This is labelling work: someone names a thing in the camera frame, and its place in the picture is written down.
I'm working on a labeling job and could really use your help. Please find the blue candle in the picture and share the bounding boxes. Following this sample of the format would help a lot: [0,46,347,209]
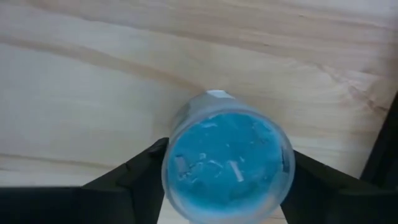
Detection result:
[161,90,296,224]

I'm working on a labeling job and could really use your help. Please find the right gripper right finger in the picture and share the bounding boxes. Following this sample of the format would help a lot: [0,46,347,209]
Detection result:
[281,149,398,224]

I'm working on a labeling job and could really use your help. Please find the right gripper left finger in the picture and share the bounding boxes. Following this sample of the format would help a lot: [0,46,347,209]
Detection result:
[0,138,170,224]

